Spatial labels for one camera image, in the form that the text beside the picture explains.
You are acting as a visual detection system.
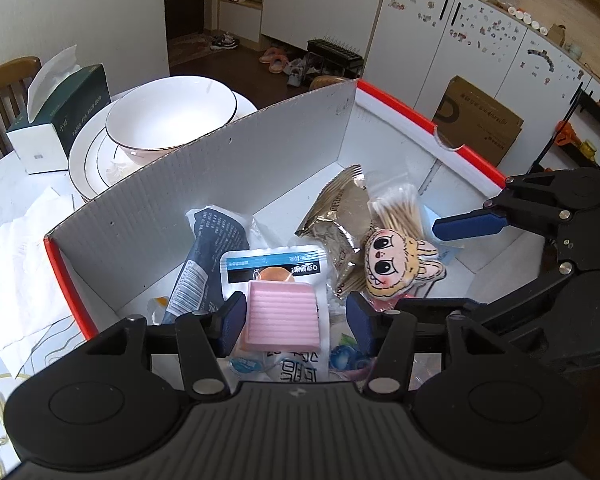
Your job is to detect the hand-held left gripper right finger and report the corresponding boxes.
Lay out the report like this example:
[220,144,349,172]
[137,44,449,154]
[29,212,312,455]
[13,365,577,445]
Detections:
[346,292,512,404]

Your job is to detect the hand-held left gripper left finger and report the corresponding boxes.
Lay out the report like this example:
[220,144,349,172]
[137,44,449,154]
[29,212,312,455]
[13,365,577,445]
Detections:
[82,292,248,402]

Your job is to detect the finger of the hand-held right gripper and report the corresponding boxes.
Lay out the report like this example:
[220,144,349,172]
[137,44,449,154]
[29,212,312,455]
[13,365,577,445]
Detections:
[395,262,579,334]
[431,172,576,242]

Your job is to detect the small white green carton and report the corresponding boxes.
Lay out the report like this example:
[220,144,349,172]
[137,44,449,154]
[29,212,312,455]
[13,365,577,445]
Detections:
[422,205,468,266]

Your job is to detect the blueberry cake packet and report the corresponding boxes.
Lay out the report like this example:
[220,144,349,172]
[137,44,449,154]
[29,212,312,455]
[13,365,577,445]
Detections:
[329,320,381,382]

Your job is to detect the pink ribbed pad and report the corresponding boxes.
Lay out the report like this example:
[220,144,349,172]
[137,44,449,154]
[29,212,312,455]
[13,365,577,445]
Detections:
[237,280,326,354]

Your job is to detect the bag of cotton swabs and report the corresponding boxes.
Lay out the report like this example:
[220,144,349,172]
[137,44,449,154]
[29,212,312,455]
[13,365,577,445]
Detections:
[367,185,426,252]

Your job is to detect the white pouch orange print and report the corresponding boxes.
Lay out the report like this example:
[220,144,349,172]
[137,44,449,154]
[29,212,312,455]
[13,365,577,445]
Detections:
[220,244,331,386]

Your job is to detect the white dark blue snack bag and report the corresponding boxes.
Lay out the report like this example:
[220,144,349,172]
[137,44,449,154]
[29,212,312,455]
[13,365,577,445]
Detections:
[155,204,253,326]

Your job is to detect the gold snack packet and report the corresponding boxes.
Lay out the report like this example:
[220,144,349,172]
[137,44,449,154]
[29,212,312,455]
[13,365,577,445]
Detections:
[295,165,376,293]

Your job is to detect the red cardboard box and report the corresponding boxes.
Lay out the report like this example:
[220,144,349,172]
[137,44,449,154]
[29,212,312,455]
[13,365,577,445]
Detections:
[44,78,551,391]

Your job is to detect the brown cardboard box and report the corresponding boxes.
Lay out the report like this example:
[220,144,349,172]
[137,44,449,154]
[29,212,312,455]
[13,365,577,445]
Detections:
[431,76,525,167]

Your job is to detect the white sticker cabinet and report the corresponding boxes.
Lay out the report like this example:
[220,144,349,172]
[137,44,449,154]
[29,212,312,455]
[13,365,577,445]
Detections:
[361,0,593,171]

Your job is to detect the black shoe rack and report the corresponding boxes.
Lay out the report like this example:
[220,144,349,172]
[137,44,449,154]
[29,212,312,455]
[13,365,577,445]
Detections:
[306,37,364,81]

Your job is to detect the stack of white plates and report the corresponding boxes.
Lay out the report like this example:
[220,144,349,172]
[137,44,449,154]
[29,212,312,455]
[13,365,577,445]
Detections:
[69,87,258,203]

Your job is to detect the white bowl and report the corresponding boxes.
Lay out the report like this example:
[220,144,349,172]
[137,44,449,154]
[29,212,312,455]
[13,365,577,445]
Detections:
[105,76,238,162]

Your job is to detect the white paper sheet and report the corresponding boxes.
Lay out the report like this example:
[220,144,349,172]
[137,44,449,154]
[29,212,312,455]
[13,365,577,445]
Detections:
[0,186,88,361]

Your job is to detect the white shoes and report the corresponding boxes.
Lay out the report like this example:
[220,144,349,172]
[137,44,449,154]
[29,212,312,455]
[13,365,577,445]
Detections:
[285,57,311,87]

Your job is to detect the orange slippers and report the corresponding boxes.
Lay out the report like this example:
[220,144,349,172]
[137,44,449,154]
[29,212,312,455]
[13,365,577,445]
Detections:
[259,47,292,75]

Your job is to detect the white cupboard unit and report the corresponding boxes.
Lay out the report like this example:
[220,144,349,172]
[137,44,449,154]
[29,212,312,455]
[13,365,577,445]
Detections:
[219,0,392,57]

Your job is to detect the green white tissue box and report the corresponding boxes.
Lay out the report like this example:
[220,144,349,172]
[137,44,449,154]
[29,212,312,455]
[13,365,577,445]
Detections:
[6,45,112,175]

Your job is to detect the wooden chair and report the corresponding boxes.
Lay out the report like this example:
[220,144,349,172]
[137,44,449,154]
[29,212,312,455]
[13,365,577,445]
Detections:
[0,56,42,173]

